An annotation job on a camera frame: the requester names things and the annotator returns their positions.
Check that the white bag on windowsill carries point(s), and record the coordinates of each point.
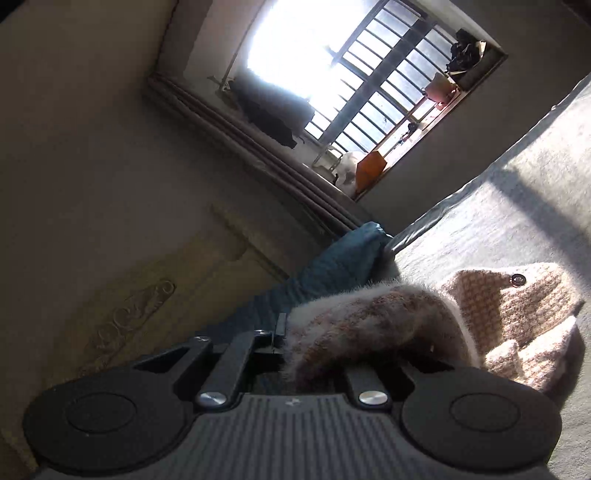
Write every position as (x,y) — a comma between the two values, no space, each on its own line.
(345,173)

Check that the box with dark clothes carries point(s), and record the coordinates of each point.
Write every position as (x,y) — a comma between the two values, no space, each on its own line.
(472,60)

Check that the cream carved wardrobe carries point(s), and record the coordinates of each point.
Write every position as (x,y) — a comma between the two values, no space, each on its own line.
(151,306)

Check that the beige houndstooth knit garment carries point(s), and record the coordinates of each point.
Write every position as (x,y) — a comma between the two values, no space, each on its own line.
(516,323)

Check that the dark teal pillow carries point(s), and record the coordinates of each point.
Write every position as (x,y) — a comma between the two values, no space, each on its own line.
(347,264)

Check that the dark hanging garment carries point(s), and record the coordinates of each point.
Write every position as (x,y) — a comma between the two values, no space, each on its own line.
(278,113)

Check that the orange bag on windowsill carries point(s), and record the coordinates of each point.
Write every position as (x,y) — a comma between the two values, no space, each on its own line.
(369,170)

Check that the pink pot on windowsill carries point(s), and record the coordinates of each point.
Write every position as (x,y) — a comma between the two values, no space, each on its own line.
(440,90)

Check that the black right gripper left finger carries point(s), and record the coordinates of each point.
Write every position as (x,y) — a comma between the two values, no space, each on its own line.
(249,353)

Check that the grey curtain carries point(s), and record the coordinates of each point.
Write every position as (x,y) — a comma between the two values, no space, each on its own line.
(332,208)

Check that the metal window grille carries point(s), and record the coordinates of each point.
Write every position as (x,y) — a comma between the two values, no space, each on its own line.
(379,79)

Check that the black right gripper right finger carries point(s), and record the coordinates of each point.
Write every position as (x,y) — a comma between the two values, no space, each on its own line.
(365,389)

